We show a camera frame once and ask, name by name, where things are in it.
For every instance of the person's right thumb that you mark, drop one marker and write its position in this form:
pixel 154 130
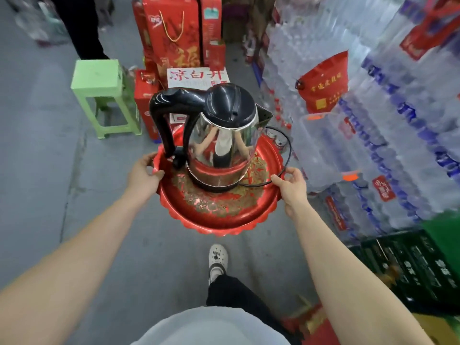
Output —
pixel 278 181

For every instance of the red round patterned tray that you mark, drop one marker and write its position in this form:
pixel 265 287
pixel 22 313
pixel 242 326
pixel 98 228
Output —
pixel 219 208

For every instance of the green printed carton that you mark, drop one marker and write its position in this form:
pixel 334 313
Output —
pixel 413 269

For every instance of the small red gift box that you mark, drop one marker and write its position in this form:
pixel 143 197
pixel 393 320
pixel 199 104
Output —
pixel 216 54

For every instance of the red and gold box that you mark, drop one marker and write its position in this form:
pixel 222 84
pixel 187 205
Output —
pixel 311 325

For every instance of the red hanging banner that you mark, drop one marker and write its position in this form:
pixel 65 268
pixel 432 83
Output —
pixel 427 28

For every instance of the person's black trouser leg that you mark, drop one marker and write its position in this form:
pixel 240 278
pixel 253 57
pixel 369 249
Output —
pixel 240 300

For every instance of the tall narrow red gift box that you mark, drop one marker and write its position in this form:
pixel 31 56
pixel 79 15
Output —
pixel 211 21

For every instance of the large red gift box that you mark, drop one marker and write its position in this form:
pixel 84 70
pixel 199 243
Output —
pixel 172 32

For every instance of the person's left forearm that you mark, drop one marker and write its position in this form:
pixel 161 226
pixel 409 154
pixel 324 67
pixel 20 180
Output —
pixel 68 267

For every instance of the person's left hand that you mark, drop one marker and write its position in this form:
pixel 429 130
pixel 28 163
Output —
pixel 138 180

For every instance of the white sign with red characters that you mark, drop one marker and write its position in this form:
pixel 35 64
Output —
pixel 196 78

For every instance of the white clog shoe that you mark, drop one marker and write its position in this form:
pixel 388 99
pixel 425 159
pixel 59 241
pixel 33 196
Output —
pixel 217 262

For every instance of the person's left thumb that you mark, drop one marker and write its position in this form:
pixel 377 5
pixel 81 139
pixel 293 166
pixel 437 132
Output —
pixel 157 174

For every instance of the person's right forearm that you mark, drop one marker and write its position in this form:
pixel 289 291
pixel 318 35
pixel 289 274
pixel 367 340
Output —
pixel 345 280

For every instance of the person's right hand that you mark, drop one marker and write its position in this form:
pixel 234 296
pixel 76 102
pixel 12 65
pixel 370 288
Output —
pixel 294 192

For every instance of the person's white shirt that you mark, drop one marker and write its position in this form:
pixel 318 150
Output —
pixel 212 326

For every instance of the stack of bottled water packs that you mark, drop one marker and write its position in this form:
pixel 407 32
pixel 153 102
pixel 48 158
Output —
pixel 388 104

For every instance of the red carton with white label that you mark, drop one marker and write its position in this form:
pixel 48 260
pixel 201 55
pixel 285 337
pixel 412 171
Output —
pixel 145 104

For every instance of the green plastic stool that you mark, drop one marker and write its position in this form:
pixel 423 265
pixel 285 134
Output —
pixel 104 98

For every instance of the red paper gift bag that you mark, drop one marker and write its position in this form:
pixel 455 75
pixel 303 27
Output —
pixel 325 84

